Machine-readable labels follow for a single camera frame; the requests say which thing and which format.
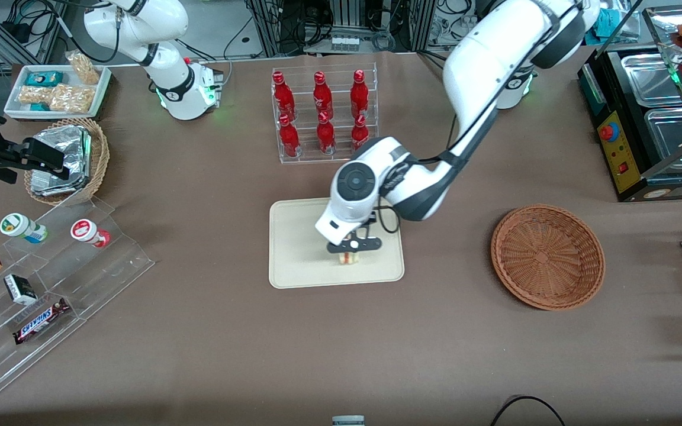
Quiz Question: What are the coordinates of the red lid yogurt cup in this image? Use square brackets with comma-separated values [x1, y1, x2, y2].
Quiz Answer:
[70, 218, 112, 249]

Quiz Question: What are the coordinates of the foil wrapped burger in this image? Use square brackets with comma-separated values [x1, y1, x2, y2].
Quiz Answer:
[30, 170, 91, 197]
[32, 125, 92, 178]

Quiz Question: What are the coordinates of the clear bag of peanuts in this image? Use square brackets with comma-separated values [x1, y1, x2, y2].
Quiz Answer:
[65, 50, 101, 86]

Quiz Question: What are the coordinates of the small black white box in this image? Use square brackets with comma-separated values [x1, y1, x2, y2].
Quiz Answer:
[4, 273, 38, 306]

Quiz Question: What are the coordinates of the clear acrylic bottle rack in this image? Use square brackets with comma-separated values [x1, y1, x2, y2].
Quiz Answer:
[271, 62, 380, 166]

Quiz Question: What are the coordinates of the red cola bottle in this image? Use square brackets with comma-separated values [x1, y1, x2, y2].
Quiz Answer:
[272, 71, 296, 122]
[278, 114, 301, 159]
[313, 71, 334, 121]
[316, 111, 337, 156]
[350, 69, 370, 119]
[350, 114, 371, 151]

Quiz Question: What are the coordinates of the oval tan wicker basket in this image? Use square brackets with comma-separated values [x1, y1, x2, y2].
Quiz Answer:
[24, 118, 111, 207]

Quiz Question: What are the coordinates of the large clear cracker bag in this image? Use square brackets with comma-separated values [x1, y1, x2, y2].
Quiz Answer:
[49, 83, 95, 114]

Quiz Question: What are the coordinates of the round brown wicker basket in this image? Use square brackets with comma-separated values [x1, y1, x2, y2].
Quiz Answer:
[490, 204, 606, 312]

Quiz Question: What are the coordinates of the teal snack box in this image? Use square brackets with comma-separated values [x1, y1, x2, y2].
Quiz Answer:
[25, 71, 65, 88]

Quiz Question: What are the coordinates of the small clear cracker bag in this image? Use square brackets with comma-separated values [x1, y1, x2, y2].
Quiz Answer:
[18, 86, 53, 107]

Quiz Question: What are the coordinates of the large steel warmer pan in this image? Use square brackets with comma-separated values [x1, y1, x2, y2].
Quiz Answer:
[620, 53, 682, 109]

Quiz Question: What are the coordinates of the white rectangular snack tray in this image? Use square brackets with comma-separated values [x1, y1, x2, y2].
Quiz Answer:
[4, 64, 112, 122]

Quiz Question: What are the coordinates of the clear acrylic step display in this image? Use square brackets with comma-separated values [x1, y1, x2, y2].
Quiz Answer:
[0, 195, 156, 404]

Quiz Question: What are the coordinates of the Snickers chocolate bar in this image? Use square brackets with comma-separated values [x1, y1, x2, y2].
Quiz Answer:
[12, 297, 72, 346]

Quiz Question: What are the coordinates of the black food warmer case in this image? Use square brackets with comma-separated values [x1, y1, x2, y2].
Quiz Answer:
[577, 6, 682, 204]

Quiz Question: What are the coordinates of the black cable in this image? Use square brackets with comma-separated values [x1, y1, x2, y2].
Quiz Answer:
[490, 395, 566, 426]

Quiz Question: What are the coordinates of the green lid yogurt cup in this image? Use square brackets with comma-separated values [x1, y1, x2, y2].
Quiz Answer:
[0, 213, 49, 244]

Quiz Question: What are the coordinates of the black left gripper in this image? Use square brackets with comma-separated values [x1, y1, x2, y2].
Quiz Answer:
[326, 215, 384, 263]

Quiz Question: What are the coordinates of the cream plastic tray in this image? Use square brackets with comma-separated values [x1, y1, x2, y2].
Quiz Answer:
[268, 193, 406, 290]

